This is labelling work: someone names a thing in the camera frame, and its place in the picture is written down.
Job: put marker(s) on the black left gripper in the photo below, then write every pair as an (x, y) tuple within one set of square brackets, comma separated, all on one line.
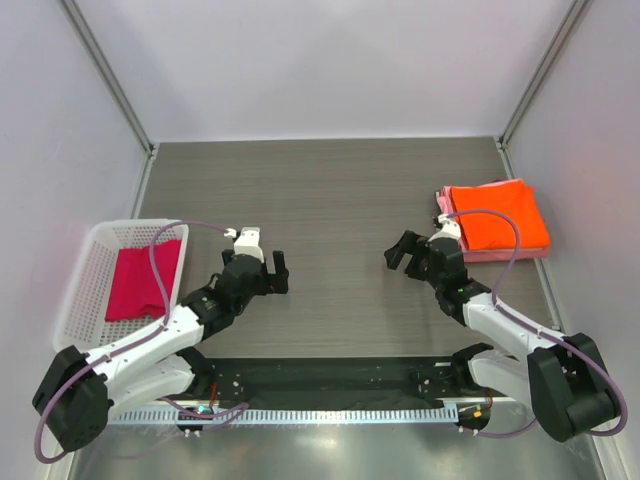
[(273, 282)]

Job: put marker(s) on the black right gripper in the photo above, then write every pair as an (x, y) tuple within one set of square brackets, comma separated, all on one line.
[(405, 245)]

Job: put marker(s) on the magenta t shirt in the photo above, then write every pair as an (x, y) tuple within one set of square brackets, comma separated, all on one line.
[(134, 290)]

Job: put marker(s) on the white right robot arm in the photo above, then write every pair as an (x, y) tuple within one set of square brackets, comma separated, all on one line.
[(561, 379)]

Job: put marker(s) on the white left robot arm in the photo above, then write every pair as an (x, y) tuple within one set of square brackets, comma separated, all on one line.
[(82, 390)]

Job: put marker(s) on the pink folded t shirt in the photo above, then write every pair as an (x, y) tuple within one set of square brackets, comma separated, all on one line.
[(446, 207)]

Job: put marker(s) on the orange folded t shirt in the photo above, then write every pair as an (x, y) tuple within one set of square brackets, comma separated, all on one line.
[(515, 200)]

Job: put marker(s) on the white plastic perforated basket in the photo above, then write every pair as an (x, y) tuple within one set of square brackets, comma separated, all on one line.
[(82, 318)]

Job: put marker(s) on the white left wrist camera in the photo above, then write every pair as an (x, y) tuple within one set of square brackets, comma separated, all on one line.
[(246, 242)]

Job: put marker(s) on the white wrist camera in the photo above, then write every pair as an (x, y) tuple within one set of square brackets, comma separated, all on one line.
[(246, 242), (446, 227)]

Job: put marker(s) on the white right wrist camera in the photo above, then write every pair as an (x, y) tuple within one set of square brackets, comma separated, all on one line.
[(446, 227)]

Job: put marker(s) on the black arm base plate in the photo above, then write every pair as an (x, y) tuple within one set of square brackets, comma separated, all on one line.
[(336, 384)]

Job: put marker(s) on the right aluminium frame post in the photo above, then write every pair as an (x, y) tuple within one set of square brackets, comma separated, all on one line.
[(568, 25)]

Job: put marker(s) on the aluminium frame post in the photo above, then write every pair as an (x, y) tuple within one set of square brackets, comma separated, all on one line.
[(568, 25), (101, 63)]

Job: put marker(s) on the white slotted cable duct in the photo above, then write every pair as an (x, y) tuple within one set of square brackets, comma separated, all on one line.
[(166, 415)]

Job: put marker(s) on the left aluminium frame post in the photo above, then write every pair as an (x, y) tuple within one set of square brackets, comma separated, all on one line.
[(101, 63)]

